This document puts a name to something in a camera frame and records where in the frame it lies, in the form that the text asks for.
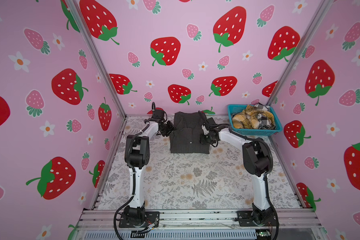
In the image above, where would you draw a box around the dark grey pinstripe shirt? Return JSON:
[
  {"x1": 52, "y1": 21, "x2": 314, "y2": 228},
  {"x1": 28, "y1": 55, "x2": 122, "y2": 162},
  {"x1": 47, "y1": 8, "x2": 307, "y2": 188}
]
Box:
[{"x1": 170, "y1": 112, "x2": 210, "y2": 154}]

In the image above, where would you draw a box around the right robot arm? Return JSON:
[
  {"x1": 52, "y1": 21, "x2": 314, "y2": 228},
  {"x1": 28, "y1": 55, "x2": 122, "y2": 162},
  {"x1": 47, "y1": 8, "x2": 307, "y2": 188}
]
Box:
[{"x1": 200, "y1": 128, "x2": 280, "y2": 227}]

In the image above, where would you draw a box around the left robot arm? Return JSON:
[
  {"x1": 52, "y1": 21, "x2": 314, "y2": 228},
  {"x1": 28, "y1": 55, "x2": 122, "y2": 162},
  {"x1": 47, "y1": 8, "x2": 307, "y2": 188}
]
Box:
[{"x1": 114, "y1": 118, "x2": 174, "y2": 232}]

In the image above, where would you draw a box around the teal plastic basket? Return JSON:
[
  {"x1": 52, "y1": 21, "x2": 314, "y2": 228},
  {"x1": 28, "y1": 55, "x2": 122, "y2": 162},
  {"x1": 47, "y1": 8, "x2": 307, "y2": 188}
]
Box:
[{"x1": 228, "y1": 104, "x2": 283, "y2": 136}]

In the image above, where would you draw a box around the yellow plaid shirt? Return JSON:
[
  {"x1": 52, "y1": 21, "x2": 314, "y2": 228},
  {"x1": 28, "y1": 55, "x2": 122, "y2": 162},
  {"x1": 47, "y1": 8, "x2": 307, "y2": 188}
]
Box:
[{"x1": 232, "y1": 104, "x2": 276, "y2": 130}]

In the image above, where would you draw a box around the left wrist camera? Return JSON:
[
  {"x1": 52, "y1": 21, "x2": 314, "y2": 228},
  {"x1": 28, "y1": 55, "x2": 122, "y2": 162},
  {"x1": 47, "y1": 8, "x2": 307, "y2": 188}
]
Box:
[{"x1": 152, "y1": 109, "x2": 166, "y2": 121}]

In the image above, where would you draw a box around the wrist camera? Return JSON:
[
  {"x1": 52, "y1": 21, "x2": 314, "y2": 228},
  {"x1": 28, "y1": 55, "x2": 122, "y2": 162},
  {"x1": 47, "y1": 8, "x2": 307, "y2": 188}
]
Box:
[
  {"x1": 152, "y1": 109, "x2": 166, "y2": 121},
  {"x1": 204, "y1": 118, "x2": 217, "y2": 129}
]

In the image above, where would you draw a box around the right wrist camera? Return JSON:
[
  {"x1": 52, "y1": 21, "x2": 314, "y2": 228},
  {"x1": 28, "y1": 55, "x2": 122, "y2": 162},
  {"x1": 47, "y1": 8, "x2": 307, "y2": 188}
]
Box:
[{"x1": 204, "y1": 118, "x2": 217, "y2": 129}]

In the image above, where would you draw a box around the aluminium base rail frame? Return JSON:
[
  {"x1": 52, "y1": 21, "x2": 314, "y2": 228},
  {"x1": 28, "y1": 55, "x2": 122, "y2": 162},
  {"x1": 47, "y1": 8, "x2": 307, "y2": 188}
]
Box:
[{"x1": 73, "y1": 209, "x2": 329, "y2": 240}]

